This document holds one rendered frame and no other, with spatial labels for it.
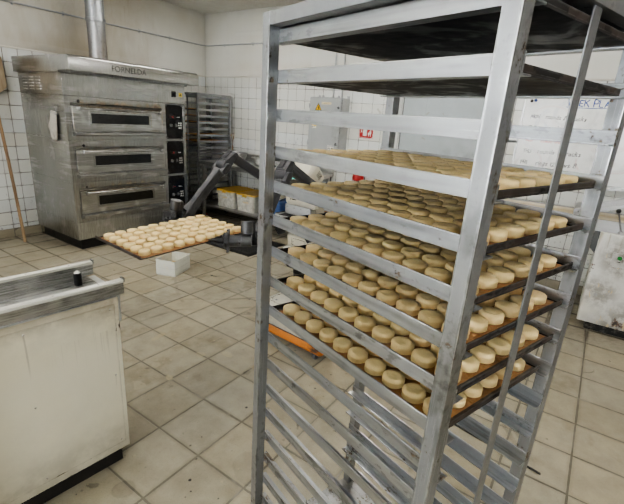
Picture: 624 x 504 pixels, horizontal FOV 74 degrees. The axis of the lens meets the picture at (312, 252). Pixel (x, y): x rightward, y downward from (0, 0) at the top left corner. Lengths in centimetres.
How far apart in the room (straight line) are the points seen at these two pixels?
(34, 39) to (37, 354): 472
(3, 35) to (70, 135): 140
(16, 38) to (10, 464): 483
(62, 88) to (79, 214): 129
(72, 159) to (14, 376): 352
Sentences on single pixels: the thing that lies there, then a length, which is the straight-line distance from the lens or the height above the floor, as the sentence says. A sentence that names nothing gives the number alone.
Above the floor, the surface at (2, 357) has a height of 73.
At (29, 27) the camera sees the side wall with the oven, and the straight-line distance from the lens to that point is 613.
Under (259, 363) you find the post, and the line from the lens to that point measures 130.
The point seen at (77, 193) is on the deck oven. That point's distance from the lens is 519.
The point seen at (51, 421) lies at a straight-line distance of 203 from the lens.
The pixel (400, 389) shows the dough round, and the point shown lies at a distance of 97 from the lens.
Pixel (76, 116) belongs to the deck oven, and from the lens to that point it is 510.
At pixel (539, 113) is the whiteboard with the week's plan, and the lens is 500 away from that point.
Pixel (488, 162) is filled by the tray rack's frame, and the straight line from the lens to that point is 65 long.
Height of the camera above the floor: 159
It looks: 18 degrees down
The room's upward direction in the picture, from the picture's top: 4 degrees clockwise
